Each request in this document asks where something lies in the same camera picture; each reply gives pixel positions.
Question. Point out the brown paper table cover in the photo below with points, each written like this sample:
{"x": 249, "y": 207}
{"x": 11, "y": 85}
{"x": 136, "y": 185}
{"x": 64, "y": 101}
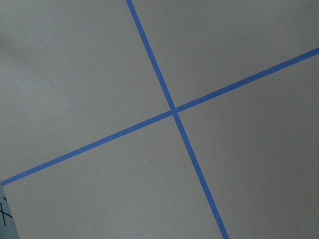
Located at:
{"x": 160, "y": 119}

